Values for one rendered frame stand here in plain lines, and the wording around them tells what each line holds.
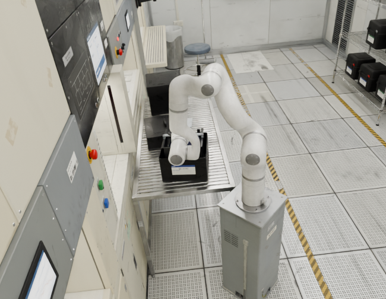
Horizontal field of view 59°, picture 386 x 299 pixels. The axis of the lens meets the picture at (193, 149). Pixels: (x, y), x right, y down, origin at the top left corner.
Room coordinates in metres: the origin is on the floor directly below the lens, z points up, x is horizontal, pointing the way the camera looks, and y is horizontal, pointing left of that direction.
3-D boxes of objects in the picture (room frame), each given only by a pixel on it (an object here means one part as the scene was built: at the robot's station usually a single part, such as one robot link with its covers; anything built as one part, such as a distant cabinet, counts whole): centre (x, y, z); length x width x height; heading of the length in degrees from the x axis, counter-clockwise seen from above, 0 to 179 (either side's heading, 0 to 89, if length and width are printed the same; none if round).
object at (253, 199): (1.36, -0.30, 0.85); 0.19 x 0.19 x 0.18
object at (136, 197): (2.13, 0.09, 0.38); 1.30 x 0.60 x 0.76; 1
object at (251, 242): (1.36, -0.30, 0.38); 0.28 x 0.28 x 0.76; 46
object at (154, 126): (2.10, 0.18, 0.83); 0.29 x 0.29 x 0.13; 8
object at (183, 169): (1.71, 0.05, 0.85); 0.28 x 0.28 x 0.17; 83
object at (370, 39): (3.75, -2.23, 0.81); 0.30 x 0.28 x 0.26; 177
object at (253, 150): (1.32, -0.29, 1.07); 0.19 x 0.12 x 0.24; 165
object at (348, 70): (4.09, -2.23, 0.31); 0.30 x 0.28 x 0.26; 179
